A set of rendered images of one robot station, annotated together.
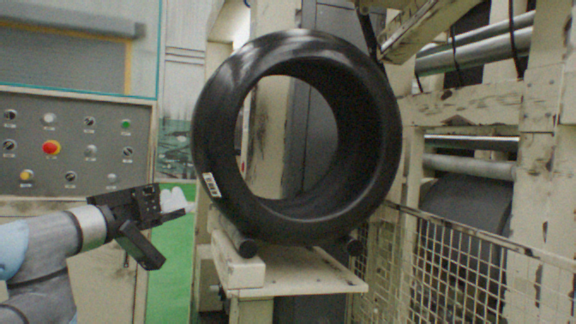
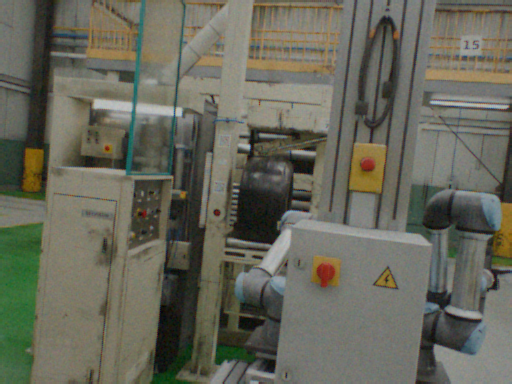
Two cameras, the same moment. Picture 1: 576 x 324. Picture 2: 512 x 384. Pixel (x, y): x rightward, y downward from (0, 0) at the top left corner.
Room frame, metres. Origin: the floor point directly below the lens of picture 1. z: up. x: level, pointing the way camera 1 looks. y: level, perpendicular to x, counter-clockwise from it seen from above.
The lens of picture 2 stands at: (-0.06, 2.65, 1.36)
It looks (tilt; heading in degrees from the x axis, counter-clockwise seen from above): 3 degrees down; 295
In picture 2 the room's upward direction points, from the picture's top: 6 degrees clockwise
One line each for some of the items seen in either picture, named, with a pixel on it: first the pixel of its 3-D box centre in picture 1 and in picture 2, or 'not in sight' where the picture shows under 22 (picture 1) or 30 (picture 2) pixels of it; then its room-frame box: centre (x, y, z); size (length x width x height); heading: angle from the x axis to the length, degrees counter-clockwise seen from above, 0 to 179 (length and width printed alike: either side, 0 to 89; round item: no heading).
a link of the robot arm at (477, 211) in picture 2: not in sight; (467, 272); (-0.07, 0.94, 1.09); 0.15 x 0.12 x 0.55; 167
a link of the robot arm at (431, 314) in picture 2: not in sight; (421, 321); (0.06, 0.91, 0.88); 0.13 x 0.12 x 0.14; 167
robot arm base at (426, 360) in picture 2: not in sight; (415, 352); (0.06, 0.91, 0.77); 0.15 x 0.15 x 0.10
